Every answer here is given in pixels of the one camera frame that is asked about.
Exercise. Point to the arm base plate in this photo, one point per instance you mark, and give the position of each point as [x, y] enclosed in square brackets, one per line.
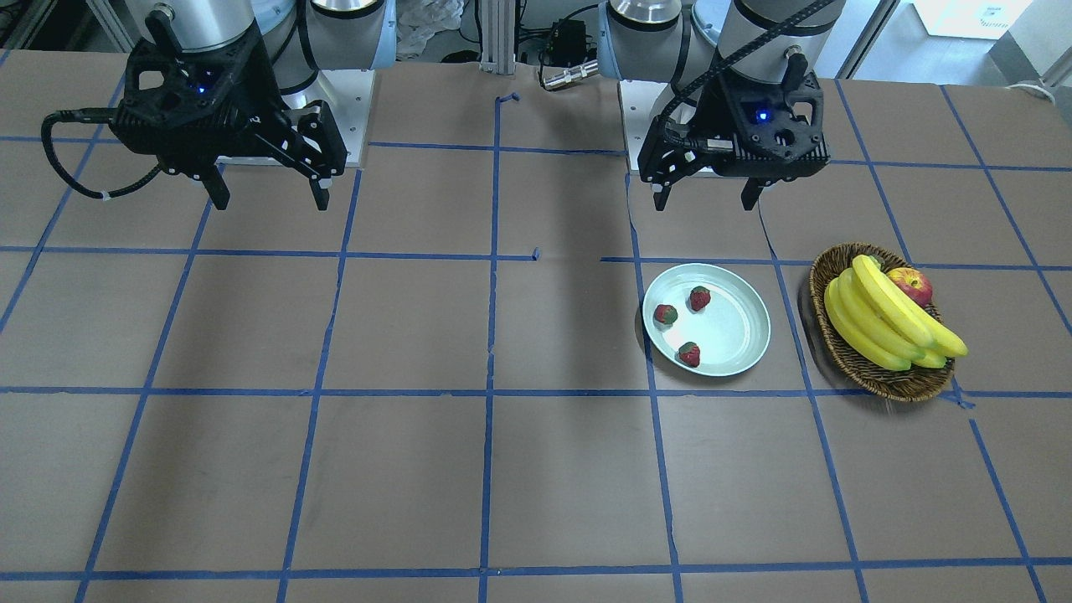
[640, 102]
[349, 93]

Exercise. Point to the aluminium frame post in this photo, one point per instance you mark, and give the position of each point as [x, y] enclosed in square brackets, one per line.
[498, 36]

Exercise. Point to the red apple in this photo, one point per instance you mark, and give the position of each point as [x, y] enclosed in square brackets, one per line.
[913, 283]

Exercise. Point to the brown wicker basket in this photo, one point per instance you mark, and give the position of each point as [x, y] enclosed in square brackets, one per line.
[840, 363]

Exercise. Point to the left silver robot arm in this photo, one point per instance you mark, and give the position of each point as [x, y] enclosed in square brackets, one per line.
[686, 45]

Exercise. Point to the red strawberry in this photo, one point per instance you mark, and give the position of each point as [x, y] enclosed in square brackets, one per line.
[665, 314]
[698, 298]
[689, 354]

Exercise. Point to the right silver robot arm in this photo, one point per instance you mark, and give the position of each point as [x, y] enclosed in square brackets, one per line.
[324, 35]

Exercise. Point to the light green plate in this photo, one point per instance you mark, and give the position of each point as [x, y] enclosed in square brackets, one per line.
[733, 330]

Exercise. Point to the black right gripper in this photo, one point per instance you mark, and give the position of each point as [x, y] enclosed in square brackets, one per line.
[255, 94]

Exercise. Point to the yellow banana bunch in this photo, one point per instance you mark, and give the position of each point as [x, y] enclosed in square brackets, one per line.
[882, 324]

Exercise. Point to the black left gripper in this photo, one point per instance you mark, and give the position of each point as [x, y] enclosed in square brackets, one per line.
[713, 110]

